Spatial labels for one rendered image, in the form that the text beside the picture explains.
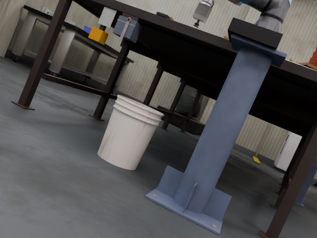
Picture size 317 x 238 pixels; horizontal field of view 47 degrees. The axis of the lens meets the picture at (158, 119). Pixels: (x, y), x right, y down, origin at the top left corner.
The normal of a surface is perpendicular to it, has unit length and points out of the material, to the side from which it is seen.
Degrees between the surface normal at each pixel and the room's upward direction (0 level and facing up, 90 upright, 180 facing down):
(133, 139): 93
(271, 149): 90
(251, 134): 90
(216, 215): 90
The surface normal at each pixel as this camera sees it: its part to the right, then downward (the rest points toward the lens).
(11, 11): 0.89, 0.40
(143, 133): 0.47, 0.33
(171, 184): -0.23, -0.03
